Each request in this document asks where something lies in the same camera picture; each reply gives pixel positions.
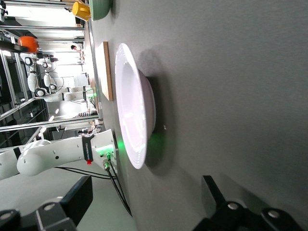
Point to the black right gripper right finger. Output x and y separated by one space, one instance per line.
213 195

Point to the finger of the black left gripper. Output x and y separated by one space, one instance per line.
10 46

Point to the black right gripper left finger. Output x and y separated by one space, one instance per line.
79 197

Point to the white round plate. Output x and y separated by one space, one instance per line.
134 106

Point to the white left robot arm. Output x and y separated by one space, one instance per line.
60 151

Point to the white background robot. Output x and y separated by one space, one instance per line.
41 81

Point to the background person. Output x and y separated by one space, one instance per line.
76 48

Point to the yellow cup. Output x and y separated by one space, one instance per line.
81 10

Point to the light green bowl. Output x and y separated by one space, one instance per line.
99 9

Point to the wooden cutting board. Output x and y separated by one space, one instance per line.
107 72

